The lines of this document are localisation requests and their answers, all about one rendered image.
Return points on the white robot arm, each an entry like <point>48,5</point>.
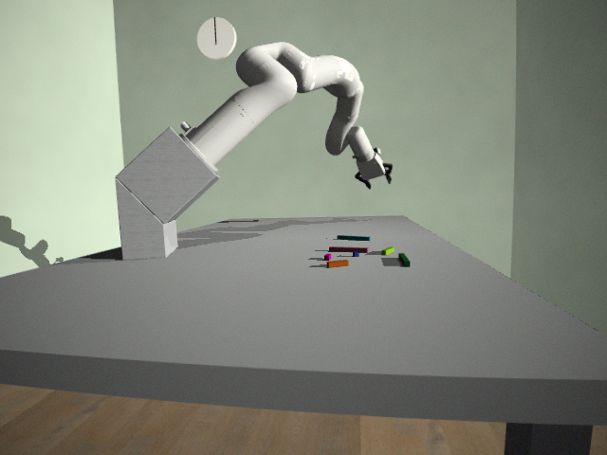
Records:
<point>272,85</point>

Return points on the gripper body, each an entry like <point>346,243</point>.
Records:
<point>371,168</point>

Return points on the orange rod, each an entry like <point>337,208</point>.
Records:
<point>337,263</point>

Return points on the turquoise rod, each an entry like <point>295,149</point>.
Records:
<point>361,238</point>

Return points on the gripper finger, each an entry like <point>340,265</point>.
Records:
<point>366,182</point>
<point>390,166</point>

